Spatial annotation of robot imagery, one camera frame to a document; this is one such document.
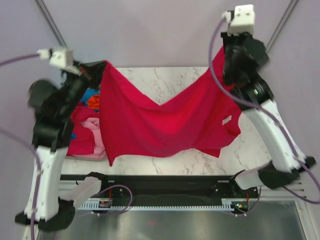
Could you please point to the light pink t shirt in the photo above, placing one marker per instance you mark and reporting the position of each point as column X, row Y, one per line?
column 99, row 152

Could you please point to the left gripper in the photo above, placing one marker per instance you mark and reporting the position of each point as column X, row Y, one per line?
column 94, row 69

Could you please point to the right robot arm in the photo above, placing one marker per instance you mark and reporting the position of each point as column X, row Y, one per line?
column 256, row 100

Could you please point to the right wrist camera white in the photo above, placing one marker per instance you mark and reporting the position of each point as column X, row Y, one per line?
column 241, row 20

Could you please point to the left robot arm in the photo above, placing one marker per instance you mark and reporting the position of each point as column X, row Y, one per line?
column 52, row 131

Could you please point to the crimson t shirt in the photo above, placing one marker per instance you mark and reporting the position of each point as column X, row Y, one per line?
column 82, row 138
column 200, row 117

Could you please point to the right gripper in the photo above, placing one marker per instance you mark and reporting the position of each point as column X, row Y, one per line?
column 228, row 37

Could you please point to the left aluminium frame post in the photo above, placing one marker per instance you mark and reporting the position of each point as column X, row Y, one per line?
column 49, row 20

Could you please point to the aluminium frame post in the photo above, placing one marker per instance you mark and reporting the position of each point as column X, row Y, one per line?
column 49, row 20
column 281, row 24

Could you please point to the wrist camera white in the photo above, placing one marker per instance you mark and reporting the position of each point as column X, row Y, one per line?
column 241, row 20
column 61, row 58

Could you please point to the orange t shirt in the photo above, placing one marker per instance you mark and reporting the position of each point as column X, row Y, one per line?
column 94, row 102

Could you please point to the white cable duct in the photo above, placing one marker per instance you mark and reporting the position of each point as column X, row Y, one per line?
column 98, row 205

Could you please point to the blue t shirt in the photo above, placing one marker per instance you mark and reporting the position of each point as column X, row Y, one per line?
column 88, row 93

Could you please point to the right aluminium frame post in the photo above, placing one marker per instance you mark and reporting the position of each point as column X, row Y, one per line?
column 281, row 24

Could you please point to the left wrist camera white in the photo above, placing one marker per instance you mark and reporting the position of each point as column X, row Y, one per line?
column 61, row 58

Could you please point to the aluminium frame rail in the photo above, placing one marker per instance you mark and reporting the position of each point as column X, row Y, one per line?
column 282, row 194

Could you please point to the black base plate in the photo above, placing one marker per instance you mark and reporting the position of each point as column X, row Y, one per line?
column 172, row 190

